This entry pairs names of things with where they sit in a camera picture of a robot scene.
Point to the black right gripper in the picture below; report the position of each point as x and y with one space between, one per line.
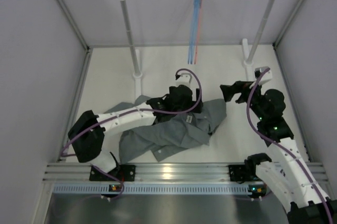
243 92

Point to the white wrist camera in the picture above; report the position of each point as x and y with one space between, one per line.
264 74
184 79

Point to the grey button-up shirt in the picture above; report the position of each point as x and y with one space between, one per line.
180 133

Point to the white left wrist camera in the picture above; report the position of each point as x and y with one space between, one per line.
184 79

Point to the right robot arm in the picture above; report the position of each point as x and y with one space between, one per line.
282 167

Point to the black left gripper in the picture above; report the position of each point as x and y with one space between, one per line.
197 100

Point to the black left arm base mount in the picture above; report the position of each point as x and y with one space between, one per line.
124 173

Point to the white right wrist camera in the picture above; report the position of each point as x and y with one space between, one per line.
264 74

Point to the pink wire hanger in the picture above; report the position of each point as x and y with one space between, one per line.
197 30

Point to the perforated grey cable duct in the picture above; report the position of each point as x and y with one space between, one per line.
254 190

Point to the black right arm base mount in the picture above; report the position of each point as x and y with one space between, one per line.
238 173

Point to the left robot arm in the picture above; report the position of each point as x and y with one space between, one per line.
88 133

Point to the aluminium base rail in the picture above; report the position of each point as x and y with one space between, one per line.
164 173

